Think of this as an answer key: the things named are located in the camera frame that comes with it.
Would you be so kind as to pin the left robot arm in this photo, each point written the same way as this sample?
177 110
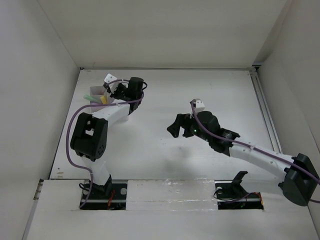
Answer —
89 138

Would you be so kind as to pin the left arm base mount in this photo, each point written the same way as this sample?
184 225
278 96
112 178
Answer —
114 199

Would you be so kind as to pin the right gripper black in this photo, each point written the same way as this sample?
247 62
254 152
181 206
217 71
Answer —
183 120

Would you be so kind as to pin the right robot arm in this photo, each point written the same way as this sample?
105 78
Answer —
298 177

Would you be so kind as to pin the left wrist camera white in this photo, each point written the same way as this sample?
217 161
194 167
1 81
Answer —
110 83

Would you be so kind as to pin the white six-compartment organizer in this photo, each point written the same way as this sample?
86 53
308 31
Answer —
98 93

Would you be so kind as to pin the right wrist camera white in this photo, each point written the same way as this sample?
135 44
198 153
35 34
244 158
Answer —
197 105

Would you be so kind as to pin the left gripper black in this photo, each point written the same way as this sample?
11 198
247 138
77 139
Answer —
114 95

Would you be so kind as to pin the yellow highlighter body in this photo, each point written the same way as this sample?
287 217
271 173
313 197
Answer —
103 100

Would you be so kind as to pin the green highlighter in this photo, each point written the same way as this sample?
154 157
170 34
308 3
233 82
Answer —
91 99

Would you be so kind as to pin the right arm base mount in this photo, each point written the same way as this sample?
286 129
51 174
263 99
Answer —
231 195

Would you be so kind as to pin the aluminium rail right side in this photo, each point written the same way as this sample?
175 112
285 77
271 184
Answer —
268 121

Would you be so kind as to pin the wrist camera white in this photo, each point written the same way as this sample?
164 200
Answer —
110 83
197 105

